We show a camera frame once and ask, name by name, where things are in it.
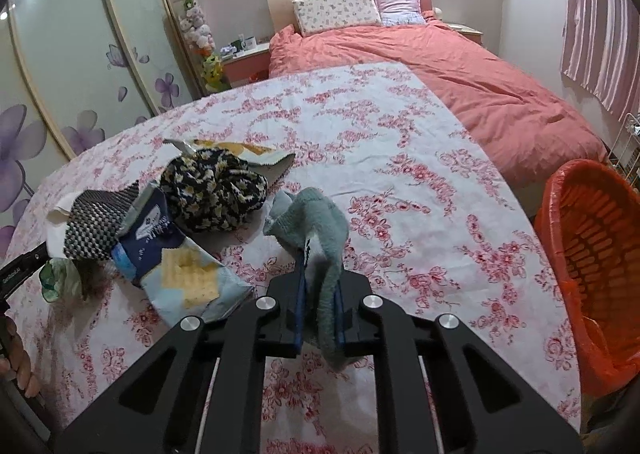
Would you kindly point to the pink duvet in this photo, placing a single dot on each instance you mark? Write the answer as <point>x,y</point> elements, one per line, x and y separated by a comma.
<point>475,73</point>

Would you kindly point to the floral pillow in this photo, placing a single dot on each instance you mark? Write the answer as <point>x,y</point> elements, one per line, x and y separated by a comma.
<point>335,11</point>

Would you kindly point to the pink striped curtain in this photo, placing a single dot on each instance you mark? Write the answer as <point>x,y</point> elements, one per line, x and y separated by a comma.
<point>600,23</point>

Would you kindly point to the blue cracker packet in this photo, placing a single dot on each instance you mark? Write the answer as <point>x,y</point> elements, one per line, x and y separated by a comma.
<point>185,274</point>

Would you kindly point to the wardrobe with flower print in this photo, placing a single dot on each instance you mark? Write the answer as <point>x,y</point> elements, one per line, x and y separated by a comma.
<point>75,58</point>

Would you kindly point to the pink striped pillow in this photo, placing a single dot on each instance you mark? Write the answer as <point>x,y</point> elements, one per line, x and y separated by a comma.
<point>400,6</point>

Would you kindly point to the black floral cloth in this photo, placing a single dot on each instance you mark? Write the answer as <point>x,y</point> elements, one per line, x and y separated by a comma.
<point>215,194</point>

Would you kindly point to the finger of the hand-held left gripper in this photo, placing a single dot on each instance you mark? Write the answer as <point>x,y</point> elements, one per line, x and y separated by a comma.
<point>20,269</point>

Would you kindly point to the hanging plush toys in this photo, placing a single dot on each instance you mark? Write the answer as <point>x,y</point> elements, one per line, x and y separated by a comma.
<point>196,23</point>

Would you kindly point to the pink white nightstand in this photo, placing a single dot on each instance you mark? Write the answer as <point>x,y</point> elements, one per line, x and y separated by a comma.
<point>245,63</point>
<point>465,31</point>

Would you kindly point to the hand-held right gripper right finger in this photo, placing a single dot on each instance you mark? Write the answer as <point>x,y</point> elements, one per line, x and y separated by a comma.
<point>343,321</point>

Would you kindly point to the black white checkered cloth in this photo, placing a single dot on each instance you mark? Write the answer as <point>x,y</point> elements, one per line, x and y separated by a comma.
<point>95,229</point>

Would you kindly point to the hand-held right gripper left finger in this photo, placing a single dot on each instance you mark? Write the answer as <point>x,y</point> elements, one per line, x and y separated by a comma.
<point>299,316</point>

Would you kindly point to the person's left hand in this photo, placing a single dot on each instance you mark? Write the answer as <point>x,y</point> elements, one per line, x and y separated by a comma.
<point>17,359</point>

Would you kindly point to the grey-green sock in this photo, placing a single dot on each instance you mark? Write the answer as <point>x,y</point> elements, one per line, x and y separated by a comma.
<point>320,219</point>

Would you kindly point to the yellow silver snack wrapper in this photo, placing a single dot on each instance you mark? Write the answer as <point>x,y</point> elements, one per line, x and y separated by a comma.
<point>250,151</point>

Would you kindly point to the orange basket with bag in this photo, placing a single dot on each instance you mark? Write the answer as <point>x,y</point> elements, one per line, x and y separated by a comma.
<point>600,244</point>

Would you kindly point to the yellow green plush toy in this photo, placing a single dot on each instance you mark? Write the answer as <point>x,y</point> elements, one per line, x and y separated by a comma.
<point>214,71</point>

